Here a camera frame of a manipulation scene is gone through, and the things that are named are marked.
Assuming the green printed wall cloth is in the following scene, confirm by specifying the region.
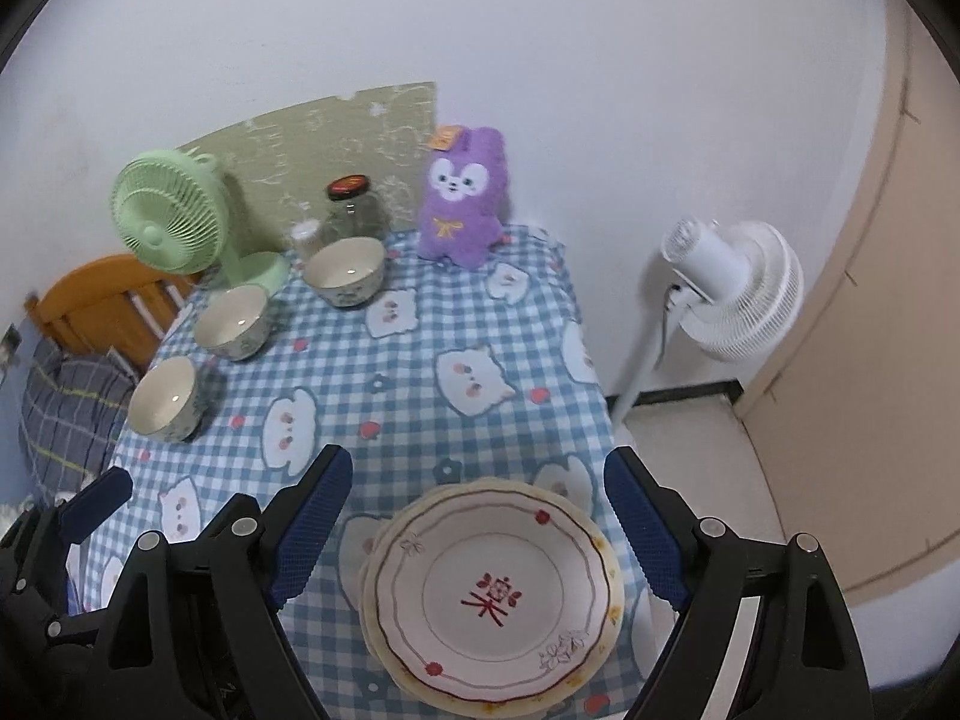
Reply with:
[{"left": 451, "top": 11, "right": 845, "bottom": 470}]
[{"left": 176, "top": 80, "right": 437, "bottom": 256}]

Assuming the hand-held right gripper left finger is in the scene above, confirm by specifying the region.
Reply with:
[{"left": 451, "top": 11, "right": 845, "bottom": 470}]
[{"left": 90, "top": 444, "right": 355, "bottom": 720}]

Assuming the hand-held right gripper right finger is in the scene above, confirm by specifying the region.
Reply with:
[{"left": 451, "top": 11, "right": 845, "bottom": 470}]
[{"left": 604, "top": 446, "right": 875, "bottom": 720}]

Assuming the purple plush toy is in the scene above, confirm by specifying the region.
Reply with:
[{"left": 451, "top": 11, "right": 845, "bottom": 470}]
[{"left": 415, "top": 124, "right": 515, "bottom": 271}]

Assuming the green desk fan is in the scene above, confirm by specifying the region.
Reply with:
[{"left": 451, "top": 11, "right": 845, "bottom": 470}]
[{"left": 112, "top": 150, "right": 290, "bottom": 292}]

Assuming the red rim white plate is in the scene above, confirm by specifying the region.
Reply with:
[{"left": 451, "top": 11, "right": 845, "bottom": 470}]
[{"left": 373, "top": 486, "right": 616, "bottom": 702}]

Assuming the beige door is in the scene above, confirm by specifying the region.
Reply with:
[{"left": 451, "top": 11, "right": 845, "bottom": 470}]
[{"left": 731, "top": 0, "right": 960, "bottom": 605}]

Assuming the grey plaid blanket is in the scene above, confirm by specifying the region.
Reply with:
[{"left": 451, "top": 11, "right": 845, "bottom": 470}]
[{"left": 19, "top": 337, "right": 162, "bottom": 500}]

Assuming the glass jar with black lid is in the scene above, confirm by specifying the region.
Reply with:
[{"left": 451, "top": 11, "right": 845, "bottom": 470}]
[{"left": 322, "top": 175, "right": 389, "bottom": 245}]

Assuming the black fan cable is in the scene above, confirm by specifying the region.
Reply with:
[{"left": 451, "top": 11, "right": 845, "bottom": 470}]
[{"left": 654, "top": 286, "right": 680, "bottom": 372}]

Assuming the white standing fan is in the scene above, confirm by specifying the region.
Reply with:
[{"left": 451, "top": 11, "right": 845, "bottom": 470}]
[{"left": 611, "top": 217, "right": 805, "bottom": 428}]

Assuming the blue checkered tablecloth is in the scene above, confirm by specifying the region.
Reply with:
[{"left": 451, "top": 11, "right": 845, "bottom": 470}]
[{"left": 79, "top": 225, "right": 653, "bottom": 720}]

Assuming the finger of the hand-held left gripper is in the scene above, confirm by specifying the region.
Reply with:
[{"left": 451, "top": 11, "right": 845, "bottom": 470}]
[{"left": 56, "top": 467, "right": 134, "bottom": 547}]

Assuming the blue floral ceramic bowl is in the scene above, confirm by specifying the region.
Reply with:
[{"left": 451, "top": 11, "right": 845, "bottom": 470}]
[
  {"left": 127, "top": 356, "right": 207, "bottom": 443},
  {"left": 302, "top": 237, "right": 387, "bottom": 308},
  {"left": 193, "top": 285, "right": 272, "bottom": 362}
]

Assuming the cotton swab container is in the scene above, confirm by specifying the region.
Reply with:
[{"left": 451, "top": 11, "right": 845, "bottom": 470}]
[{"left": 291, "top": 220, "right": 325, "bottom": 263}]

